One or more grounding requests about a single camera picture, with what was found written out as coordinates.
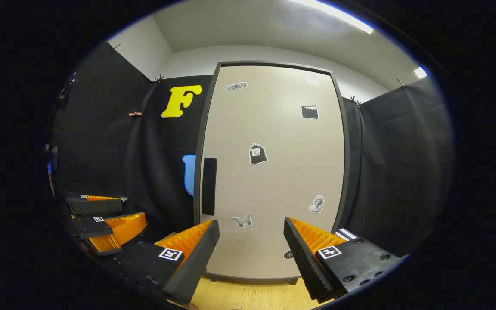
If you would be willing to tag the black cloth clip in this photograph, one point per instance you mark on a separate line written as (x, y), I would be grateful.
(115, 46)
(401, 82)
(158, 79)
(355, 101)

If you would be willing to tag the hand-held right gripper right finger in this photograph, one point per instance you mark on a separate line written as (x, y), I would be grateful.
(304, 262)

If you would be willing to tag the beige cabinet door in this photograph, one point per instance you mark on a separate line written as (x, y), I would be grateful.
(274, 181)

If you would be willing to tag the long ceiling light panel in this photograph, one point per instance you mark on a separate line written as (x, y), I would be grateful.
(338, 15)

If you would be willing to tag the dark grey cabinet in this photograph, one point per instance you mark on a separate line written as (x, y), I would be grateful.
(347, 172)

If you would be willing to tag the pink cloth clip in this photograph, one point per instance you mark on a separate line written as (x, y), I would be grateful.
(135, 113)

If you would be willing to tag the small ceiling light panel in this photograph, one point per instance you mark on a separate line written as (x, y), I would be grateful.
(420, 72)

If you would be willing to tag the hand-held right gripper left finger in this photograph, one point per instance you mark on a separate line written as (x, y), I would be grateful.
(198, 262)

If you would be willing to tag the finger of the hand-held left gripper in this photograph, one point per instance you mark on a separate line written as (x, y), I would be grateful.
(97, 207)
(121, 230)

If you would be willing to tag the white book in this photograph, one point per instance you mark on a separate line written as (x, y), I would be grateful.
(349, 232)
(342, 235)

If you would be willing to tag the black backdrop cloth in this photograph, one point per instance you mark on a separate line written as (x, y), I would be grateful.
(101, 142)

